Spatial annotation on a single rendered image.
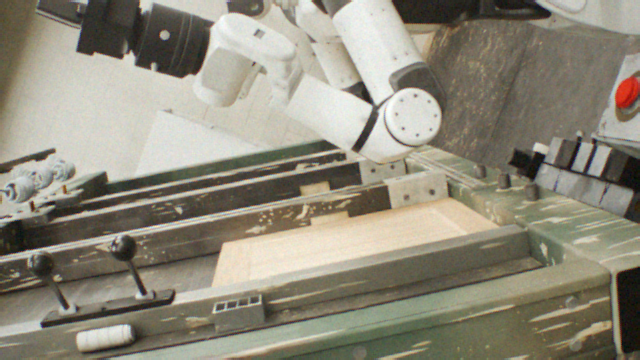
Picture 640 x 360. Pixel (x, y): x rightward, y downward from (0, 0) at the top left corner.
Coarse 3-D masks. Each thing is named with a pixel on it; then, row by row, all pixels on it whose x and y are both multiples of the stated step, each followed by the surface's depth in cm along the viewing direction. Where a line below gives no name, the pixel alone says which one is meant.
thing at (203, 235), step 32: (352, 192) 134; (384, 192) 135; (416, 192) 135; (192, 224) 133; (224, 224) 133; (256, 224) 134; (288, 224) 134; (64, 256) 131; (96, 256) 132; (160, 256) 133; (192, 256) 133; (0, 288) 131
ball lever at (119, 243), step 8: (112, 240) 86; (120, 240) 85; (128, 240) 86; (112, 248) 85; (120, 248) 85; (128, 248) 85; (136, 248) 87; (120, 256) 85; (128, 256) 86; (128, 264) 88; (136, 272) 90; (136, 280) 90; (144, 288) 92; (136, 296) 93; (144, 296) 92; (152, 296) 93
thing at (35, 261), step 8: (32, 256) 85; (40, 256) 85; (48, 256) 86; (32, 264) 84; (40, 264) 84; (48, 264) 85; (32, 272) 85; (40, 272) 85; (48, 272) 85; (48, 280) 88; (56, 288) 89; (56, 296) 90; (64, 304) 91; (72, 304) 93; (64, 312) 92; (72, 312) 92
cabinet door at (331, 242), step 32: (320, 224) 134; (352, 224) 129; (384, 224) 125; (416, 224) 120; (448, 224) 116; (480, 224) 110; (224, 256) 122; (256, 256) 119; (288, 256) 115; (320, 256) 111; (352, 256) 107
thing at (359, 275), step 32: (512, 224) 98; (384, 256) 95; (416, 256) 93; (448, 256) 94; (480, 256) 94; (512, 256) 94; (224, 288) 95; (256, 288) 92; (288, 288) 92; (320, 288) 93; (352, 288) 93; (96, 320) 91; (128, 320) 91; (160, 320) 91; (192, 320) 92; (0, 352) 90; (32, 352) 91
